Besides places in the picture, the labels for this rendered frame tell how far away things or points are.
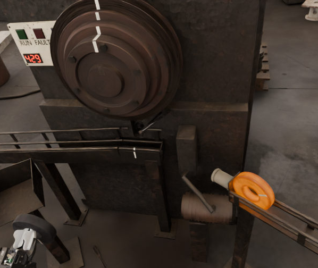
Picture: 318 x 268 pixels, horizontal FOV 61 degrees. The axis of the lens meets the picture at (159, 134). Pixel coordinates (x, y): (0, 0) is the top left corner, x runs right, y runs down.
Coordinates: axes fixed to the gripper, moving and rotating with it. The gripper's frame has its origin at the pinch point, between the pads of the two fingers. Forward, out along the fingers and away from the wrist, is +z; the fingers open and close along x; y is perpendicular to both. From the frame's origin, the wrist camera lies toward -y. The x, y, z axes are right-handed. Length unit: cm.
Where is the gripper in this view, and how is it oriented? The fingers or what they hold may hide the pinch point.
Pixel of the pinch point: (32, 226)
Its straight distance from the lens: 112.5
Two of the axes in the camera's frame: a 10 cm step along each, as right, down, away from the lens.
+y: -1.9, -5.3, -8.2
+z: 1.6, -8.5, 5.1
